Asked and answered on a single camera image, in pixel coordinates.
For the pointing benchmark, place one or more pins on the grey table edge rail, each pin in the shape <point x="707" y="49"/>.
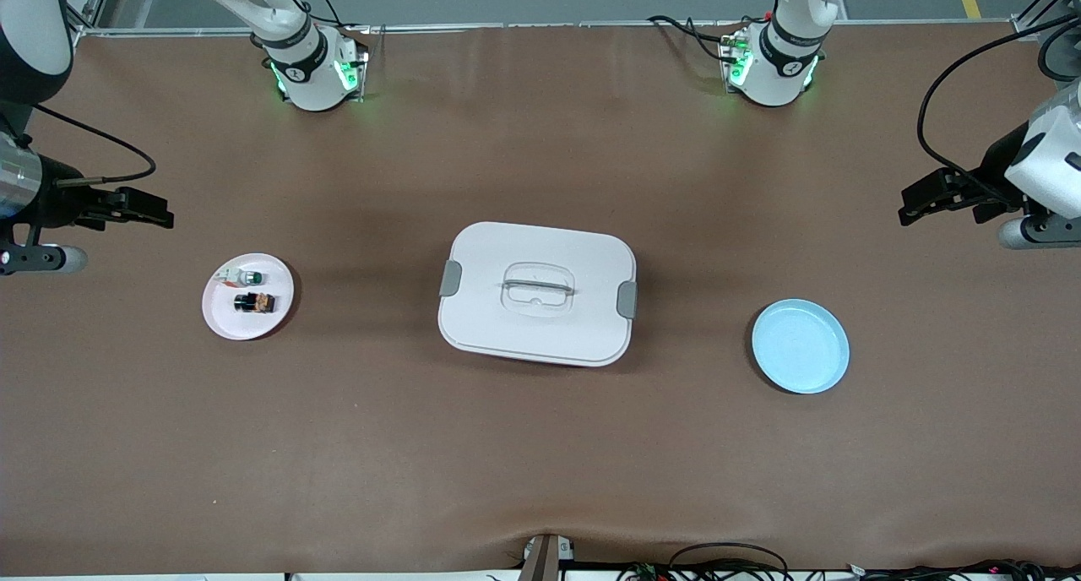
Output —
<point x="507" y="25"/>

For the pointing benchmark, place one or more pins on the orange and black switch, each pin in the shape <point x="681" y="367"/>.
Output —
<point x="255" y="303"/>

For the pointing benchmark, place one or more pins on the light blue round plate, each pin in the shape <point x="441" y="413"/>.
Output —
<point x="798" y="349"/>

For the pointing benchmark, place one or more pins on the brown table mat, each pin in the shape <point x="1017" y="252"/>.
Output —
<point x="540" y="454"/>

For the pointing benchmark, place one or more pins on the brown camera mount post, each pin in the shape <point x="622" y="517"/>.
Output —
<point x="545" y="560"/>

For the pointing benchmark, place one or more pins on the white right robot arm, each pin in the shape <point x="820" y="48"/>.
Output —
<point x="308" y="87"/>

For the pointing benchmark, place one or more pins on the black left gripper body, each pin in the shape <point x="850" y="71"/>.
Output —
<point x="997" y="164"/>

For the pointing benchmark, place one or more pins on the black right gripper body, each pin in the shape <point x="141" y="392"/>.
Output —
<point x="56" y="198"/>

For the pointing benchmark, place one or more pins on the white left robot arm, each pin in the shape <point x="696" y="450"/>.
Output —
<point x="773" y="74"/>

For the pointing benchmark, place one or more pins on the green and white switch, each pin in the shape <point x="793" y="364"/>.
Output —
<point x="245" y="278"/>

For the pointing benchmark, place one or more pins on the white lidded storage box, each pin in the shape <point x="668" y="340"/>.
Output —
<point x="507" y="336"/>

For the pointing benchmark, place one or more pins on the pink round plate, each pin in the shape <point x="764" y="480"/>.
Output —
<point x="249" y="326"/>

